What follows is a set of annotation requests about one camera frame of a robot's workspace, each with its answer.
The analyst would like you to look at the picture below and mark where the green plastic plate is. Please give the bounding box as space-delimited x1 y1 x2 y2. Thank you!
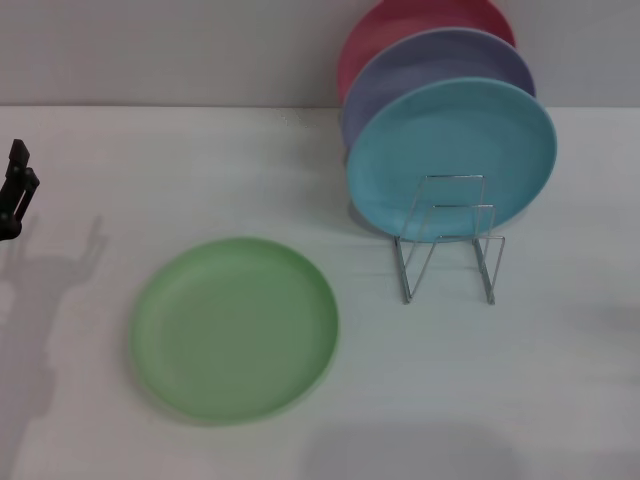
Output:
129 236 340 427

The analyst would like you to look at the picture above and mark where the red plastic plate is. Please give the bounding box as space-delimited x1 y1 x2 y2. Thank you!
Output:
337 0 516 106

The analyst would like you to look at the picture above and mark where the light blue plastic plate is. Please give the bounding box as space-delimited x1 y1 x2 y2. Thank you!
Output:
345 76 559 244

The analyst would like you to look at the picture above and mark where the purple plastic plate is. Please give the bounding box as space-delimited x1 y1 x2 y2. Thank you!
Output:
341 27 537 151

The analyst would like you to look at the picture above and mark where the chrome wire plate rack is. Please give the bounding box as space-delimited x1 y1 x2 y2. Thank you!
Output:
393 173 506 305

